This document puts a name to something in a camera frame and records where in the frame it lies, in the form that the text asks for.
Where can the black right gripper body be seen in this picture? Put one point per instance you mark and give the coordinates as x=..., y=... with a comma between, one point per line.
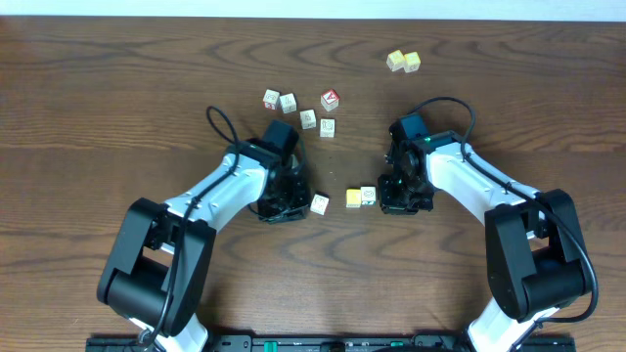
x=403, y=195

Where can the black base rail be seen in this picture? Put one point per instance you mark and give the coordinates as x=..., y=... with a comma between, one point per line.
x=342, y=343

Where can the green Z cat block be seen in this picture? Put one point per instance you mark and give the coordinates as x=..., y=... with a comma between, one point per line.
x=319, y=204

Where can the yellow block far corner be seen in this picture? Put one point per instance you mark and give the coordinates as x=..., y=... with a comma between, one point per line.
x=412, y=62

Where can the cream block animal print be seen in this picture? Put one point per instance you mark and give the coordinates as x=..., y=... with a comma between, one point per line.
x=308, y=119

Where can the cream block letter print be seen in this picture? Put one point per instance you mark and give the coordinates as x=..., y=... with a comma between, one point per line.
x=288, y=103

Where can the red A block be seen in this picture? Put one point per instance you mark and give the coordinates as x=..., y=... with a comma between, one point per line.
x=330, y=100

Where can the yellow K block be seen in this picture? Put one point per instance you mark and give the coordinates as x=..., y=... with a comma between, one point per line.
x=353, y=198

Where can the yellow M airplane block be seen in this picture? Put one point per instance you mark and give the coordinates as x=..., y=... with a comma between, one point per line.
x=368, y=195

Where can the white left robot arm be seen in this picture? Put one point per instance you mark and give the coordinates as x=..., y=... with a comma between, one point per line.
x=157, y=268

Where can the cream block with brown print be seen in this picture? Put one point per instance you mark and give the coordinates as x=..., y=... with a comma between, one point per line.
x=327, y=128

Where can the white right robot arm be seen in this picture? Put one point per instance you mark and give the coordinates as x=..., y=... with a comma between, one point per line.
x=536, y=259

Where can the cream block near yellow block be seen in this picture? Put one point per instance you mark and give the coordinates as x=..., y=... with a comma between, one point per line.
x=395, y=60

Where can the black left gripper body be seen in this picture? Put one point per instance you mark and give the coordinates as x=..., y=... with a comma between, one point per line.
x=292, y=198

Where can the cream block red side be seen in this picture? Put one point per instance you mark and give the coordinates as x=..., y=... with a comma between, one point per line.
x=271, y=99

